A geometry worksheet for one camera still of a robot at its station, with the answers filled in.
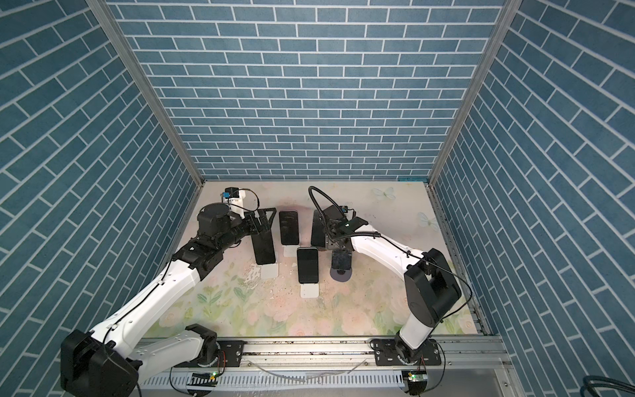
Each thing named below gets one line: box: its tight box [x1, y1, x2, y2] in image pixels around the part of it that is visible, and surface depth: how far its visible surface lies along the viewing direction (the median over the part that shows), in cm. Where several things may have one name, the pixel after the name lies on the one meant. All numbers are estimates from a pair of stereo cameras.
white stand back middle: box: [281, 244, 301, 258], surface depth 96 cm
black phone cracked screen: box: [331, 248, 353, 271], surface depth 87 cm
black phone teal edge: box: [296, 246, 319, 284], surface depth 82 cm
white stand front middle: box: [299, 282, 320, 299], surface depth 88 cm
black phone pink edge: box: [278, 210, 300, 246], surface depth 91 cm
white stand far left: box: [260, 263, 279, 278], surface depth 92 cm
